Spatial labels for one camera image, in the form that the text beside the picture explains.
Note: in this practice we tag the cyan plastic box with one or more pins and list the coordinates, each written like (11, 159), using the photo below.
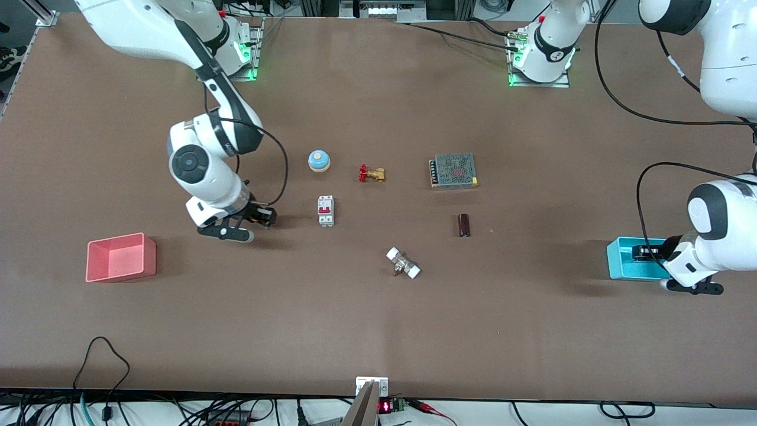
(621, 267)

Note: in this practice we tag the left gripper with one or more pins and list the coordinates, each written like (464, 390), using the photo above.
(654, 251)

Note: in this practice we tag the white circuit breaker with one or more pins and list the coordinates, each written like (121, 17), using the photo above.
(326, 211)

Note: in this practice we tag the aluminium frame equipment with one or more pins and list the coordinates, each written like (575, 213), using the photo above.
(381, 9)

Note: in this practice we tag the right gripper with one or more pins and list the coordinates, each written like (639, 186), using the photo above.
(255, 212)

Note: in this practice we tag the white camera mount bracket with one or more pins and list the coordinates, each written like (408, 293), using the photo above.
(381, 384)

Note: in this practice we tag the grey camera mount bar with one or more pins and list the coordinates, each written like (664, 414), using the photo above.
(364, 408)

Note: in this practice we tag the dark brown cylindrical capacitor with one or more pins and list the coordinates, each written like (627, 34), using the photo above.
(464, 225)

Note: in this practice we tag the red alligator clip lead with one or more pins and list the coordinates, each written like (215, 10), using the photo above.
(429, 407)

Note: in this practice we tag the metal mesh power supply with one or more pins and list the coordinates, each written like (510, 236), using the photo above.
(454, 170)

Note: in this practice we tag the red LED display module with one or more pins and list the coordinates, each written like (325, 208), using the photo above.
(387, 406)

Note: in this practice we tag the pink plastic box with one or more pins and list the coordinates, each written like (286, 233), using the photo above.
(121, 260)

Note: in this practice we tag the blue desk bell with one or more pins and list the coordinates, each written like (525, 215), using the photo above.
(319, 160)

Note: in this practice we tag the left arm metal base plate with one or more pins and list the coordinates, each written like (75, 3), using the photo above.
(562, 84)

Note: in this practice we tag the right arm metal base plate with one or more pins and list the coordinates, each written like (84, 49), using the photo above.
(255, 56)

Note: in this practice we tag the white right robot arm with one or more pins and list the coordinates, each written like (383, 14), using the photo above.
(195, 165)

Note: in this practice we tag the metal valve with white caps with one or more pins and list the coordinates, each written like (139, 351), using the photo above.
(404, 264)

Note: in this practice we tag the camouflage patterned object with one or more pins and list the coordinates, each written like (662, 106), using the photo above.
(10, 62)

